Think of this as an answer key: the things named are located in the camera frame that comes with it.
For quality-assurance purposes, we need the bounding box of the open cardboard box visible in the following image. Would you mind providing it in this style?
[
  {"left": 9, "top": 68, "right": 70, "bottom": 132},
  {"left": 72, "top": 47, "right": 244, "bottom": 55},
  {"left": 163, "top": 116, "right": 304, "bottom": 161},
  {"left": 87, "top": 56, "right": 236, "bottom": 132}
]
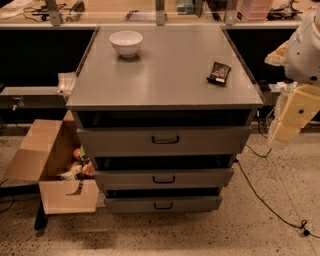
[{"left": 4, "top": 111, "right": 99, "bottom": 214}]

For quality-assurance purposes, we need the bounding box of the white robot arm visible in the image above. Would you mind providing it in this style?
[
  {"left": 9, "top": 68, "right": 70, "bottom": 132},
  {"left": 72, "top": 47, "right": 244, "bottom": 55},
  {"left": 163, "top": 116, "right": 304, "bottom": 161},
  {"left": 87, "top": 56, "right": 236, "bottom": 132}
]
[{"left": 265, "top": 10, "right": 320, "bottom": 149}]

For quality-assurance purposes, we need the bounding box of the black floor cable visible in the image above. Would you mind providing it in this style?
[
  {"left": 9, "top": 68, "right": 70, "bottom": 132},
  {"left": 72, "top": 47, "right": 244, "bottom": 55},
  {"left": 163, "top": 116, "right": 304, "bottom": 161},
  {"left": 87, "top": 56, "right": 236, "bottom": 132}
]
[{"left": 235, "top": 143, "right": 320, "bottom": 240}]

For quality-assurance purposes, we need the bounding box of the white power strip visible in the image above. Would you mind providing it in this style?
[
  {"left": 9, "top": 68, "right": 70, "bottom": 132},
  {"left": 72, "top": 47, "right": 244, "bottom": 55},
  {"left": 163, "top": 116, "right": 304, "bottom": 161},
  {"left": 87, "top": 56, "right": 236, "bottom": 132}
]
[{"left": 276, "top": 82, "right": 297, "bottom": 92}]

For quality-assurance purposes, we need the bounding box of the grey bottom drawer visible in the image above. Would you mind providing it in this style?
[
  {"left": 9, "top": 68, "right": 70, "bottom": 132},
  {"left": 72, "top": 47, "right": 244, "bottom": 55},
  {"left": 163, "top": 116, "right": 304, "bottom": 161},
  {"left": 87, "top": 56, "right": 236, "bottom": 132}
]
[{"left": 104, "top": 196, "right": 222, "bottom": 213}]

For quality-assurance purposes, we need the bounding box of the red apple toy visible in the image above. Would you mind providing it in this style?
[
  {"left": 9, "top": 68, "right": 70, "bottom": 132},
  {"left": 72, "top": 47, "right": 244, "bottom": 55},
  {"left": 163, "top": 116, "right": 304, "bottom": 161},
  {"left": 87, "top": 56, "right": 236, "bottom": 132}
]
[{"left": 73, "top": 148, "right": 81, "bottom": 159}]

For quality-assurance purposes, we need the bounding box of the white ceramic bowl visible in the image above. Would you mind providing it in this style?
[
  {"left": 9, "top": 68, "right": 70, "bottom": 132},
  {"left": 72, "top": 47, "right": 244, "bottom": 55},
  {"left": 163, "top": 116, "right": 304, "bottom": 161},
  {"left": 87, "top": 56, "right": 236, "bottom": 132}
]
[{"left": 109, "top": 31, "right": 143, "bottom": 58}]

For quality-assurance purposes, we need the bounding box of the grey middle drawer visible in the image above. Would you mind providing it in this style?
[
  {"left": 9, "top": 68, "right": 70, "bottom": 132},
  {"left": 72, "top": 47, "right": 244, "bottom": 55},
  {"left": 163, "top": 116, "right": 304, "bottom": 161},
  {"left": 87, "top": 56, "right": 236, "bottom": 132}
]
[{"left": 94, "top": 168, "right": 234, "bottom": 190}]

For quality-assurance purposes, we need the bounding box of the grey drawer cabinet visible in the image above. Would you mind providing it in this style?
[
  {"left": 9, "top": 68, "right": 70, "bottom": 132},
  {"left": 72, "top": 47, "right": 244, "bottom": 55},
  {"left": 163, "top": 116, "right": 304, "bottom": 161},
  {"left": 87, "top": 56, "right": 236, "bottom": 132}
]
[{"left": 67, "top": 25, "right": 263, "bottom": 199}]

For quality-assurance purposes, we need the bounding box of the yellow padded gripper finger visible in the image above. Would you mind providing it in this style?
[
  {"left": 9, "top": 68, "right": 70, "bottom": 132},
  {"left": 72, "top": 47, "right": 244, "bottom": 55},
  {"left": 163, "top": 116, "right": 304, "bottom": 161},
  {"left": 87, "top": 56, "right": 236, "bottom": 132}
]
[
  {"left": 268, "top": 84, "right": 320, "bottom": 144},
  {"left": 264, "top": 42, "right": 288, "bottom": 66}
]

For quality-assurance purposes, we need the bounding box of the grey drawer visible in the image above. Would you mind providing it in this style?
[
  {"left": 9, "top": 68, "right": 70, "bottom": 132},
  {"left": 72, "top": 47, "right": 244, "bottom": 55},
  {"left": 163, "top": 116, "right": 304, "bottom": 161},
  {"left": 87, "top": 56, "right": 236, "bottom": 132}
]
[
  {"left": 104, "top": 196, "right": 222, "bottom": 213},
  {"left": 77, "top": 126, "right": 251, "bottom": 158},
  {"left": 94, "top": 168, "right": 234, "bottom": 190}
]

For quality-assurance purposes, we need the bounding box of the grey top drawer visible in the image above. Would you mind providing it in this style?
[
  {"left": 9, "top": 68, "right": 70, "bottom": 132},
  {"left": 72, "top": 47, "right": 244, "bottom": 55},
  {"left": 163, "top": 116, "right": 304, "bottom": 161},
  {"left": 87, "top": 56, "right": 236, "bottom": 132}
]
[{"left": 77, "top": 126, "right": 251, "bottom": 158}]

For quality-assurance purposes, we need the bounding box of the pink plastic container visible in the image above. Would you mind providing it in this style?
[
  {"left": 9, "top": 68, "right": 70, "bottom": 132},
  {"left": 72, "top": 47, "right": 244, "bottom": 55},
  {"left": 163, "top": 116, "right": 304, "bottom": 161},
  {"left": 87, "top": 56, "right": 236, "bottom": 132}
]
[{"left": 236, "top": 0, "right": 273, "bottom": 22}]

